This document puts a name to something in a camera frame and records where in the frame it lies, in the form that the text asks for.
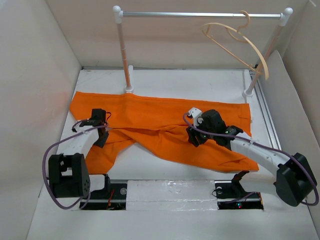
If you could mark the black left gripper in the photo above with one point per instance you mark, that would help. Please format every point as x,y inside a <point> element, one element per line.
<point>101,142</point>

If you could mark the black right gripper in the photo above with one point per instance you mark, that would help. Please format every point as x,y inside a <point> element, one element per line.
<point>192,139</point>

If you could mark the orange trousers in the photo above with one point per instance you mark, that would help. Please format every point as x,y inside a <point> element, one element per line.
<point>157,124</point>

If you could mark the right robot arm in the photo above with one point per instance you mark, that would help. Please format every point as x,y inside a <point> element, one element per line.
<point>295,182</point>

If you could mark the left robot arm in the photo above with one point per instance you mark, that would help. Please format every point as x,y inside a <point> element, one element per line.
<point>68,174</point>

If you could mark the beige plastic hanger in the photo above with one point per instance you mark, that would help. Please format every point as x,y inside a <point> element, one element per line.
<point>238,36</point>

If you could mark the white clothes rack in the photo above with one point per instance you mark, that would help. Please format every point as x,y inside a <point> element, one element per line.
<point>247,93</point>

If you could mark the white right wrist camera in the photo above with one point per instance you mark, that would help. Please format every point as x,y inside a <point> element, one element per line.
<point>196,115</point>

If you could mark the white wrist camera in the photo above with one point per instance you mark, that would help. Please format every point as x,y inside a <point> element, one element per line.
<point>196,115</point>
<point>81,126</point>

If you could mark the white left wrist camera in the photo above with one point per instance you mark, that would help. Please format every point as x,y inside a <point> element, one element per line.
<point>81,126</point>

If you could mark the aluminium rail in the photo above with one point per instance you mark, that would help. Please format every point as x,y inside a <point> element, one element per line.
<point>267,117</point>

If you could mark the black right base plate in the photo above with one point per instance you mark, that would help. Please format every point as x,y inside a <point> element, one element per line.
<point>231,195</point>

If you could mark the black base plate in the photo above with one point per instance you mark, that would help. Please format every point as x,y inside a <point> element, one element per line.
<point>110,200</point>
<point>231,195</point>

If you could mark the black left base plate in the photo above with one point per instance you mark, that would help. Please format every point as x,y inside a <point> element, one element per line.
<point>110,200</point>

